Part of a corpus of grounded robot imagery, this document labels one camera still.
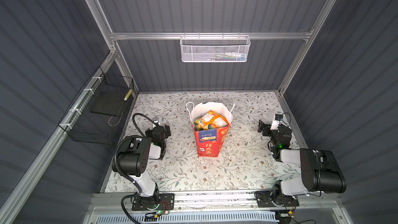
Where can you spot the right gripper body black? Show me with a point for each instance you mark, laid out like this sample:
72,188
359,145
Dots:
267,129

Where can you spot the white wire wall basket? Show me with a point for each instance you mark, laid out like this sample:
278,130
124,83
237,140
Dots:
196,49

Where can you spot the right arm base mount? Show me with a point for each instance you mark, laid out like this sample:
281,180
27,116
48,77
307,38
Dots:
271,199

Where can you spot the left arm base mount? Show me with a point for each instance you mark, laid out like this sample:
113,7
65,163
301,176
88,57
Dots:
158,202

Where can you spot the items in white basket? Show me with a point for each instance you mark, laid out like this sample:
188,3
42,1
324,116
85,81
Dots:
229,56

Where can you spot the pink Fox's candy bag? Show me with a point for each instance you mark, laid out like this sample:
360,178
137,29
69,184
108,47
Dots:
219,119

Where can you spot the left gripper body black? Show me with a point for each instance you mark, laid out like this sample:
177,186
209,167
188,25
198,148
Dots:
163,130

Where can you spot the red paper gift bag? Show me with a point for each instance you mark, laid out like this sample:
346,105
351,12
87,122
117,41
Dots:
209,142

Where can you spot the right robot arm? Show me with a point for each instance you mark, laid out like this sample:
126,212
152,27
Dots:
320,172

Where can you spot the yellow tube in black basket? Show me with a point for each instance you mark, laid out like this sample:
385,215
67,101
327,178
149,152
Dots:
128,95

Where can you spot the green yellow candy bag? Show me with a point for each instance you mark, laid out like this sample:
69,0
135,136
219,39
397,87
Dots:
205,124

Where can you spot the black wire wall basket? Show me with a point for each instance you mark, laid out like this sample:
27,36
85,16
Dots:
99,112

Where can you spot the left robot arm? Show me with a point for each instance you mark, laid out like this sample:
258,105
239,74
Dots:
133,154

